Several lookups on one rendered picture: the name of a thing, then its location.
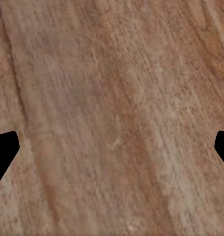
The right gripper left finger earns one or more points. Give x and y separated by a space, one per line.
9 147

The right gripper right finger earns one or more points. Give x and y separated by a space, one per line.
219 144

